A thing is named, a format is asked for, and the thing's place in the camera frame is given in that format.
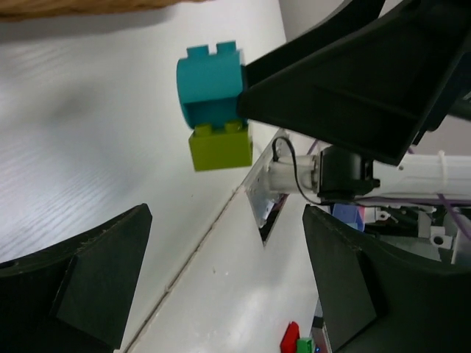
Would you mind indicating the lime long lego brick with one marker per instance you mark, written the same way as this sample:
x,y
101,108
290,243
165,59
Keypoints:
x,y
221,148

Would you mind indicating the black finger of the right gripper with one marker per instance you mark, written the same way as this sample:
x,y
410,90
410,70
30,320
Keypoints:
x,y
370,82

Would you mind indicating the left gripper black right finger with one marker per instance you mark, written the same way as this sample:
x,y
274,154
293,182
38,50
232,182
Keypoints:
x,y
390,290

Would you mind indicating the cyan flower face lego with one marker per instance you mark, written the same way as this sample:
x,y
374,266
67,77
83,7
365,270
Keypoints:
x,y
209,83

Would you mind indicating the brown wicker divided basket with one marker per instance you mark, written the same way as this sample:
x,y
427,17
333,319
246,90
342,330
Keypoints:
x,y
24,10

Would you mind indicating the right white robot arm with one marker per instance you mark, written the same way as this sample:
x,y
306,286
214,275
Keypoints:
x,y
342,175

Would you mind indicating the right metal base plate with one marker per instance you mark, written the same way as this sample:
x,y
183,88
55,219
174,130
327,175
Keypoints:
x,y
265,203

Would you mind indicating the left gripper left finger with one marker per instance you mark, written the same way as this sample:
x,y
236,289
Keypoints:
x,y
76,295

